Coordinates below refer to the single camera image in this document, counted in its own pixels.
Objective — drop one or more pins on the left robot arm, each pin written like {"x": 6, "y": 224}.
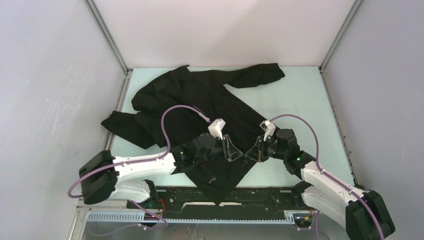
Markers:
{"x": 108, "y": 177}

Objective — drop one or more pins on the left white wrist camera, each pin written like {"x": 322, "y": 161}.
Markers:
{"x": 216, "y": 127}

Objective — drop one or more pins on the left aluminium frame post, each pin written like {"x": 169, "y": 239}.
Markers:
{"x": 111, "y": 43}

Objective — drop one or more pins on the aluminium frame post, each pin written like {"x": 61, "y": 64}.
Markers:
{"x": 111, "y": 43}
{"x": 353, "y": 11}

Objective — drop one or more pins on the right aluminium frame post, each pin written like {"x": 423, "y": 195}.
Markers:
{"x": 353, "y": 11}

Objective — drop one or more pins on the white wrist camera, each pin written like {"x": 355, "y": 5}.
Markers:
{"x": 216, "y": 127}
{"x": 269, "y": 129}

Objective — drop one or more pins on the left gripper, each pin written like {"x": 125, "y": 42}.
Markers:
{"x": 228, "y": 149}

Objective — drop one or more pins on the black jacket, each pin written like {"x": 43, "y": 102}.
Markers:
{"x": 175, "y": 104}

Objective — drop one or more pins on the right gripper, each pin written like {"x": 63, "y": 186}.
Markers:
{"x": 257, "y": 153}

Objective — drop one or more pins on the grey slotted cable duct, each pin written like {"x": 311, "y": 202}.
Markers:
{"x": 142, "y": 217}

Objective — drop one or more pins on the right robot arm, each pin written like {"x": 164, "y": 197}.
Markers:
{"x": 363, "y": 214}

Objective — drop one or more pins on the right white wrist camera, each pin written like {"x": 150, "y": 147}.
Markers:
{"x": 269, "y": 129}

